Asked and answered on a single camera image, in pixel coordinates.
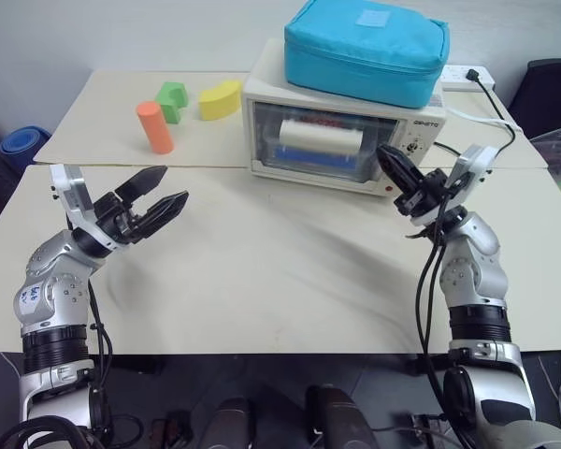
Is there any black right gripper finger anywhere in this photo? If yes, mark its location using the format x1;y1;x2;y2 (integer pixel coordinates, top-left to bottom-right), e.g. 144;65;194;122
396;149;424;186
376;143;410;194

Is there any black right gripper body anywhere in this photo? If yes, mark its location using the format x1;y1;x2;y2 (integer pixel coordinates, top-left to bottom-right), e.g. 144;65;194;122
394;168;451;218

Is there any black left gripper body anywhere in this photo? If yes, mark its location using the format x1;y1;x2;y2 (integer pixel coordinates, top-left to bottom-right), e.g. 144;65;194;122
91;190;148;246

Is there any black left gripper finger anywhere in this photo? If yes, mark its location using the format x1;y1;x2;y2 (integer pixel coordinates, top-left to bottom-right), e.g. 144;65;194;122
113;166;169;203
139;190;190;238

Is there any white toaster oven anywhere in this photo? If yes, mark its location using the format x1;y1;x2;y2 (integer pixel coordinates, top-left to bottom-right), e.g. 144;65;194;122
241;37;449;201

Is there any orange foam cylinder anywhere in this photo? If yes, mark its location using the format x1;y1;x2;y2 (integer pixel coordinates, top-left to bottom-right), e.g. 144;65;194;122
136;101;176;155

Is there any green foam block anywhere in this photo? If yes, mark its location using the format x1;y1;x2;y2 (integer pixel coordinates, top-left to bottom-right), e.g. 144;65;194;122
155;81;190;124

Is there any white power strip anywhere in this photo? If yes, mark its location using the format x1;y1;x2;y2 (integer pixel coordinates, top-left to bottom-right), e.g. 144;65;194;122
439;64;496;93

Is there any yellow foam arch block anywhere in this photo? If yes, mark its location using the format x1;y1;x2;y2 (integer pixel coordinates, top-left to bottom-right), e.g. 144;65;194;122
197;79;243;122

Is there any teal fabric zip bag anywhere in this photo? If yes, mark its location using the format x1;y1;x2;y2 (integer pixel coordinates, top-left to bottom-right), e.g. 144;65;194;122
283;0;452;109

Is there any blue rolled mat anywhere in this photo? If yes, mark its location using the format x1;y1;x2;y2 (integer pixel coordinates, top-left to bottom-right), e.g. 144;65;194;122
0;127;52;165

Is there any black chair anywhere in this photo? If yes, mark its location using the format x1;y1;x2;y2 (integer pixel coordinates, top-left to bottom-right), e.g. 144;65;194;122
509;58;561;140

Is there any small dark rounded shape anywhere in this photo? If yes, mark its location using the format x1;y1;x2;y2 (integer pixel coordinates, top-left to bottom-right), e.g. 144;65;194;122
204;397;252;449

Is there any large dark rounded shape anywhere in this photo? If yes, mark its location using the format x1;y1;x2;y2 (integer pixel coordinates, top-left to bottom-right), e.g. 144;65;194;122
306;384;381;449

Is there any grey curved shell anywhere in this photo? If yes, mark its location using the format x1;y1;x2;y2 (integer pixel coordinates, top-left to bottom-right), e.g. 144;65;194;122
476;418;561;449

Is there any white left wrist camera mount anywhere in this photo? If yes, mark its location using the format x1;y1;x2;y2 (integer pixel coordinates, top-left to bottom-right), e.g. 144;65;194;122
49;163;118;253

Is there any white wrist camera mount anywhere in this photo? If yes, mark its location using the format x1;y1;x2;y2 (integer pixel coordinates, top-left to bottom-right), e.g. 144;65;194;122
49;163;118;253
409;143;499;229

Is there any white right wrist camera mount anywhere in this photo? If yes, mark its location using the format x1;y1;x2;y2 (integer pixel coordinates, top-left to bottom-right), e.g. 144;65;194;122
409;143;499;229

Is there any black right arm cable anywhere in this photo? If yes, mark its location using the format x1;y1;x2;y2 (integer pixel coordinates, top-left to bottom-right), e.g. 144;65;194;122
414;184;465;449

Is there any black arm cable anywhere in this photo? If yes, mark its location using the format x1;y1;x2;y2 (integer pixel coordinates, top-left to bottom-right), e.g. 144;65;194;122
0;278;118;449
414;184;465;449

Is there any white power cable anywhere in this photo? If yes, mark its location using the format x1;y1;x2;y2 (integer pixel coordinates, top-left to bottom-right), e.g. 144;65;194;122
443;106;527;138

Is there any black plug with cable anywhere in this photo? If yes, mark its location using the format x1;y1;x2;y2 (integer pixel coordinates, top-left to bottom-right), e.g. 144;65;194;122
432;68;517;163

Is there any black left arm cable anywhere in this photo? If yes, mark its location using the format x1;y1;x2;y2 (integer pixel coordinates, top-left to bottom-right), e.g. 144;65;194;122
0;278;118;449

